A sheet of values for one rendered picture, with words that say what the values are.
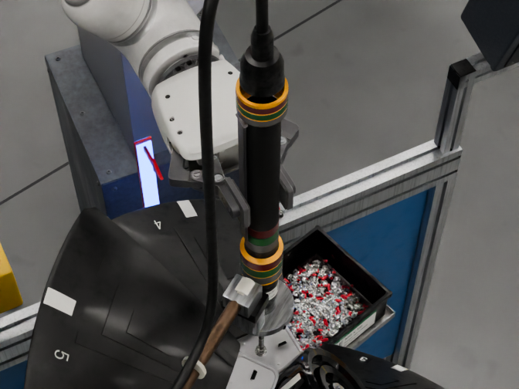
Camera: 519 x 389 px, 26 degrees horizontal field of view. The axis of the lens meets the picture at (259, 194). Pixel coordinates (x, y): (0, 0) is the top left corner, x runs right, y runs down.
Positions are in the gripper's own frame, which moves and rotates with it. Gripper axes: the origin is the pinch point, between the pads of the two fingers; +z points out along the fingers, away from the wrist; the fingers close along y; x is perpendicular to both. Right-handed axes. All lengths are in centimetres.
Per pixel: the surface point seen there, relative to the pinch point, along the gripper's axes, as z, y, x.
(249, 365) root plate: 4.6, 3.5, -23.6
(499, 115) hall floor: -90, -117, -150
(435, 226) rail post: -35, -54, -87
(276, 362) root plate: 1.8, -1.2, -31.8
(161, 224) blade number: -22.4, 2.7, -32.9
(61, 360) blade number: 1.9, 22.0, -10.7
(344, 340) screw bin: -12, -20, -67
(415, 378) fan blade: 2, -22, -54
